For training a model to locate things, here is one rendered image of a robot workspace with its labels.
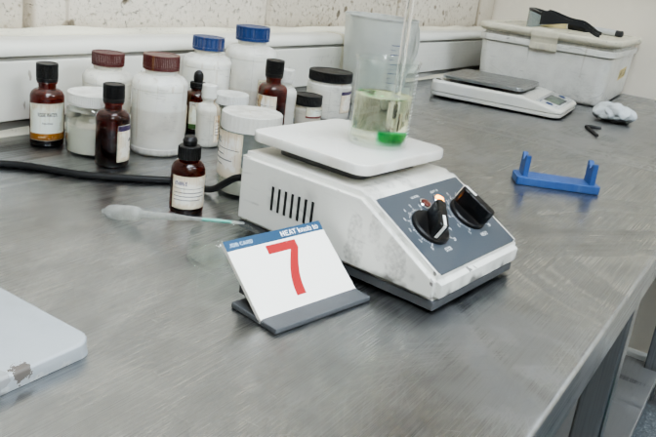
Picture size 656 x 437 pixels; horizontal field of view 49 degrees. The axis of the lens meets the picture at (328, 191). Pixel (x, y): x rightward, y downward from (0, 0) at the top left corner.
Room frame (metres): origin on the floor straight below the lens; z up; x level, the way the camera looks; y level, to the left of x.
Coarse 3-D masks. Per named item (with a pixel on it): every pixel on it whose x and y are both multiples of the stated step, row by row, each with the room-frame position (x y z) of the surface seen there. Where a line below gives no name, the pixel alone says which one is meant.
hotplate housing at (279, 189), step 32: (256, 160) 0.57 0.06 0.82; (288, 160) 0.56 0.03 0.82; (256, 192) 0.56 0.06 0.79; (288, 192) 0.54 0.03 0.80; (320, 192) 0.52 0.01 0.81; (352, 192) 0.51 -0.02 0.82; (384, 192) 0.52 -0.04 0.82; (256, 224) 0.57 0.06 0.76; (288, 224) 0.54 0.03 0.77; (352, 224) 0.50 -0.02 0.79; (384, 224) 0.49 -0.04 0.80; (352, 256) 0.50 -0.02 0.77; (384, 256) 0.49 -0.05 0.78; (416, 256) 0.47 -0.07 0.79; (512, 256) 0.55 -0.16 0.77; (384, 288) 0.49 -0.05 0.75; (416, 288) 0.47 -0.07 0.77; (448, 288) 0.47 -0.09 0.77
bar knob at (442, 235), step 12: (432, 204) 0.51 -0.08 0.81; (444, 204) 0.51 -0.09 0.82; (420, 216) 0.51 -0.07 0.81; (432, 216) 0.50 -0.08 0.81; (444, 216) 0.50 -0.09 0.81; (420, 228) 0.49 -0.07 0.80; (432, 228) 0.49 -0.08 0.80; (444, 228) 0.49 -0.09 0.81; (432, 240) 0.49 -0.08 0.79; (444, 240) 0.50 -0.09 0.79
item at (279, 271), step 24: (288, 240) 0.48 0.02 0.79; (312, 240) 0.49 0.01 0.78; (240, 264) 0.44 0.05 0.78; (264, 264) 0.45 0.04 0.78; (288, 264) 0.46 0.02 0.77; (312, 264) 0.48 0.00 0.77; (336, 264) 0.49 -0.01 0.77; (264, 288) 0.44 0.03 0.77; (288, 288) 0.45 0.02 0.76; (312, 288) 0.46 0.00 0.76
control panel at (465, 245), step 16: (400, 192) 0.53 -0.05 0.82; (416, 192) 0.54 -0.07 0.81; (432, 192) 0.55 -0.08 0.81; (448, 192) 0.57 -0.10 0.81; (384, 208) 0.50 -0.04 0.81; (400, 208) 0.51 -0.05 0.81; (416, 208) 0.52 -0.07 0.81; (448, 208) 0.54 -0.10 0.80; (400, 224) 0.49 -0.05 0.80; (464, 224) 0.54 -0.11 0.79; (496, 224) 0.56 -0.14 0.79; (416, 240) 0.48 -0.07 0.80; (448, 240) 0.51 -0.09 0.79; (464, 240) 0.52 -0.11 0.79; (480, 240) 0.53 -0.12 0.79; (496, 240) 0.54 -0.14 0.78; (512, 240) 0.56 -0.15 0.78; (432, 256) 0.48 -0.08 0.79; (448, 256) 0.49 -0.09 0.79; (464, 256) 0.50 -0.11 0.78; (480, 256) 0.51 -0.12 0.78
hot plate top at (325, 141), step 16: (272, 128) 0.59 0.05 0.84; (288, 128) 0.60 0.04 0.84; (304, 128) 0.61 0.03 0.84; (320, 128) 0.62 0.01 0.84; (336, 128) 0.63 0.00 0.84; (272, 144) 0.56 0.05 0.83; (288, 144) 0.55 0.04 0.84; (304, 144) 0.55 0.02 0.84; (320, 144) 0.56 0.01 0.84; (336, 144) 0.56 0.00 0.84; (352, 144) 0.57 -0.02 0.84; (416, 144) 0.60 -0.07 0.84; (432, 144) 0.61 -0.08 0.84; (320, 160) 0.53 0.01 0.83; (336, 160) 0.52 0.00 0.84; (352, 160) 0.52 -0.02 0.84; (368, 160) 0.53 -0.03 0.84; (384, 160) 0.53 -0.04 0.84; (400, 160) 0.54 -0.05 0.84; (416, 160) 0.56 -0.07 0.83; (432, 160) 0.58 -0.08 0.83; (368, 176) 0.51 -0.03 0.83
